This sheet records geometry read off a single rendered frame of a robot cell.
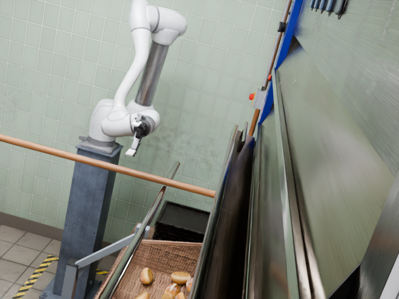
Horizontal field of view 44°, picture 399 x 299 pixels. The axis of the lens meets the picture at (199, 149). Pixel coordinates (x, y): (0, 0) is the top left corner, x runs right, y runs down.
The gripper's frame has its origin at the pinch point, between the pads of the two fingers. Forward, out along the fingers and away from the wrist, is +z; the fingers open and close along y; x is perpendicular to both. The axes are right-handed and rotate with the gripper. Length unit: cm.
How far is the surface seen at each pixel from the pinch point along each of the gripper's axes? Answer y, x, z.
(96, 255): 30, -5, 46
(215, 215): -12, -41, 76
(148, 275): 67, -20, -6
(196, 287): -12, -41, 112
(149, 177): 11.4, -12.0, 7.5
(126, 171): 11.5, -1.9, 7.5
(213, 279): -10, -44, 103
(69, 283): 44, 3, 47
